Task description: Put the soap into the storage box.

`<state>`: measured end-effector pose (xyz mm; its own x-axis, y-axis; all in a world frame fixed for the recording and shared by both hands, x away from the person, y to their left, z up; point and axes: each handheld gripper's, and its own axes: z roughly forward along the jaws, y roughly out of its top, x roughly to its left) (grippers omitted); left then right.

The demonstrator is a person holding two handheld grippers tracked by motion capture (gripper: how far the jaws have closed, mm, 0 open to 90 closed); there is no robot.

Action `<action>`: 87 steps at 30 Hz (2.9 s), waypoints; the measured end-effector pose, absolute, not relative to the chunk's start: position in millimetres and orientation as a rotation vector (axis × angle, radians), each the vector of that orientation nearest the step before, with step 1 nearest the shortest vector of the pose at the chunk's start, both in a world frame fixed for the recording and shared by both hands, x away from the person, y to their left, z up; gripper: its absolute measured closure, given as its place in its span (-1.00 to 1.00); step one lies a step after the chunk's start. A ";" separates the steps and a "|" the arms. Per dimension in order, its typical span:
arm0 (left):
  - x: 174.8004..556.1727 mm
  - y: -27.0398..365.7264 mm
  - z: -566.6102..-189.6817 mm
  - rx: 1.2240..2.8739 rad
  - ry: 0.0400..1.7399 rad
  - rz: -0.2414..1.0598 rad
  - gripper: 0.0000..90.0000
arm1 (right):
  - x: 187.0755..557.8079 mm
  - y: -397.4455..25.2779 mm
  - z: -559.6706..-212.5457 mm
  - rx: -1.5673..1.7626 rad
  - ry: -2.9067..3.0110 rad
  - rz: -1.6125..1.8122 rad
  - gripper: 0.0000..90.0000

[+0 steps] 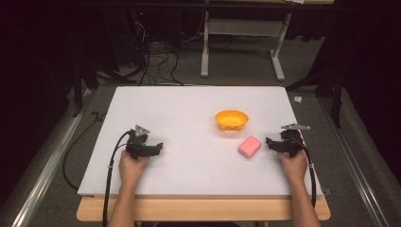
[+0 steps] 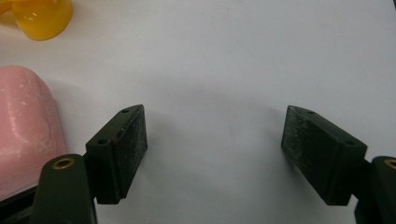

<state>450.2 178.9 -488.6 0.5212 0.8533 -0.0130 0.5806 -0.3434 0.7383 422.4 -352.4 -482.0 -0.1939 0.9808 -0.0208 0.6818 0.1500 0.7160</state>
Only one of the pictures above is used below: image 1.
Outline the tangle of black floor cables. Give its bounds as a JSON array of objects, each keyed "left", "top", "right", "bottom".
[{"left": 129, "top": 12, "right": 206, "bottom": 87}]

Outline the white metal desk frame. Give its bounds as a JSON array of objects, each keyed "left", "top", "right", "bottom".
[{"left": 200, "top": 0, "right": 335, "bottom": 82}]

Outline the black metal stand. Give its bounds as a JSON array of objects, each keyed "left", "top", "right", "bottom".
[
  {"left": 71, "top": 58, "right": 137, "bottom": 118},
  {"left": 285, "top": 65, "right": 345, "bottom": 129}
]

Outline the orange plastic bowl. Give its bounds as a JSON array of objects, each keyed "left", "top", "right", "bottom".
[{"left": 214, "top": 109, "right": 250, "bottom": 132}]

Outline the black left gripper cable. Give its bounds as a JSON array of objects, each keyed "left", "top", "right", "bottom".
[{"left": 101, "top": 130, "right": 132, "bottom": 227}]

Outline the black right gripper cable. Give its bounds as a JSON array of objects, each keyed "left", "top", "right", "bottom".
[{"left": 294, "top": 138, "right": 318, "bottom": 208}]

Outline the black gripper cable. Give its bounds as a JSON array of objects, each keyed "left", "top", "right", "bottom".
[
  {"left": 101, "top": 130, "right": 132, "bottom": 227},
  {"left": 294, "top": 138, "right": 318, "bottom": 208}
]

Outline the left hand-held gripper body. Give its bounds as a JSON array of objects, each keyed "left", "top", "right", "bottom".
[{"left": 125, "top": 124, "right": 154, "bottom": 161}]

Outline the person's right hand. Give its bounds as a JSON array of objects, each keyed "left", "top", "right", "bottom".
[{"left": 277, "top": 148, "right": 309, "bottom": 184}]

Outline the thin black floor cable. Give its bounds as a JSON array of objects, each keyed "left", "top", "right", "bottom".
[{"left": 61, "top": 111, "right": 109, "bottom": 192}]

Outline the wooden table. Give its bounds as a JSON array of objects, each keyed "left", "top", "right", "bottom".
[{"left": 76, "top": 194, "right": 332, "bottom": 222}]

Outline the aluminium floor rail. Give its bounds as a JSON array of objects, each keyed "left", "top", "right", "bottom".
[
  {"left": 10, "top": 89, "right": 95, "bottom": 227},
  {"left": 317, "top": 94, "right": 392, "bottom": 227}
]

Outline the white foam board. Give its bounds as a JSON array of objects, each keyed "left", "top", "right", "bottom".
[{"left": 77, "top": 85, "right": 323, "bottom": 198}]

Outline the person's left hand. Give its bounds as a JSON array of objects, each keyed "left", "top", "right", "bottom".
[{"left": 118, "top": 148, "right": 151, "bottom": 184}]

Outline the pink soap bar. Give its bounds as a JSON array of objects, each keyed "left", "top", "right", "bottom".
[{"left": 237, "top": 135, "right": 263, "bottom": 160}]

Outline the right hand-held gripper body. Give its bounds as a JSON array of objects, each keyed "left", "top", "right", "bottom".
[{"left": 279, "top": 123, "right": 311, "bottom": 158}]

